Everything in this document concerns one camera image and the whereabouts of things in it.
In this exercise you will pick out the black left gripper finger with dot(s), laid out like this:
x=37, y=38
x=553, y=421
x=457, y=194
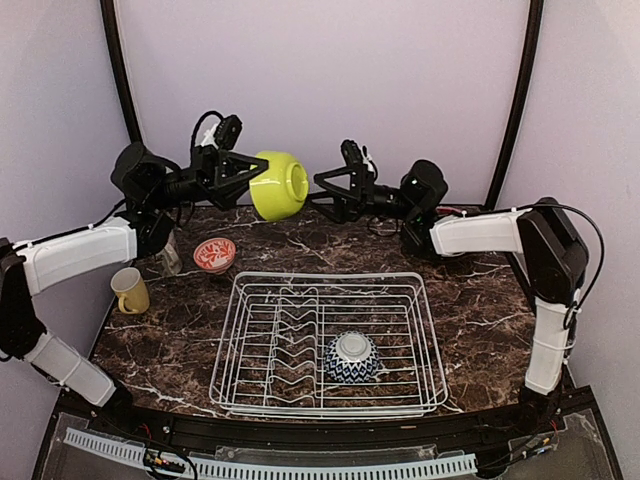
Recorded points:
x=227, y=190
x=233, y=162

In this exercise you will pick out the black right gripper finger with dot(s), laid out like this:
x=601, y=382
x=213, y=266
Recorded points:
x=339, y=180
x=334, y=208

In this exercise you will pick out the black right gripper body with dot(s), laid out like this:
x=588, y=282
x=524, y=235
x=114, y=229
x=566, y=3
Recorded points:
x=379, y=203

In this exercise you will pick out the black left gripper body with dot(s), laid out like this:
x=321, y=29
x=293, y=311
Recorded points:
x=193, y=185

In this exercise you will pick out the lime green bowl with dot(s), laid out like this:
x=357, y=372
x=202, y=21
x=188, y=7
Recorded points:
x=281, y=191

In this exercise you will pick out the white red patterned bowl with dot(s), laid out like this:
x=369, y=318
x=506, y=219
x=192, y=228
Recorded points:
x=215, y=255

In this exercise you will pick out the white patterned tall mug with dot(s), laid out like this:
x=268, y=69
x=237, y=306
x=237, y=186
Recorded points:
x=168, y=258

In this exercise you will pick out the yellow mug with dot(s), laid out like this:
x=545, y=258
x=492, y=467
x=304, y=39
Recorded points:
x=130, y=290

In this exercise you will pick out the blue white zigzag bowl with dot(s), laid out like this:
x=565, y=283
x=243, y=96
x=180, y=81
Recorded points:
x=351, y=358

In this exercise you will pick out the red floral plate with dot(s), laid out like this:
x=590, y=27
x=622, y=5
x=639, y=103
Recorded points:
x=442, y=210

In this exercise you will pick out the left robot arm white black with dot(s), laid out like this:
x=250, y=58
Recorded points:
x=138, y=227

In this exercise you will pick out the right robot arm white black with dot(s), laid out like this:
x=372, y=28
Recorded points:
x=555, y=256

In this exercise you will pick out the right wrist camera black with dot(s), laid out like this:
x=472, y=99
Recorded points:
x=424, y=185

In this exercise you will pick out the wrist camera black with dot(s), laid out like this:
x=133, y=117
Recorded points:
x=138, y=172
x=424, y=185

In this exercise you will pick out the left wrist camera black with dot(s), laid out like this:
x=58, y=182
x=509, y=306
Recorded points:
x=138, y=172

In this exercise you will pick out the white wire dish rack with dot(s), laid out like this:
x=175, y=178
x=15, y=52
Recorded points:
x=270, y=357

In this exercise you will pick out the left black frame post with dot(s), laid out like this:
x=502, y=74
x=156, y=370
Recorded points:
x=119, y=69

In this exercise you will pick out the black frame post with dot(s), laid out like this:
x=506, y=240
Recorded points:
x=525, y=71
x=119, y=69

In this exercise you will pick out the right black frame post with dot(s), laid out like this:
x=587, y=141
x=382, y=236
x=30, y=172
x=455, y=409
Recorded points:
x=525, y=71

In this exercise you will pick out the white slotted cable duct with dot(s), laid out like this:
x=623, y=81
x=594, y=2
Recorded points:
x=247, y=463

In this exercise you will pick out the black front rail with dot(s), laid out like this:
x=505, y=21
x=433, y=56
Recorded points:
x=486, y=433

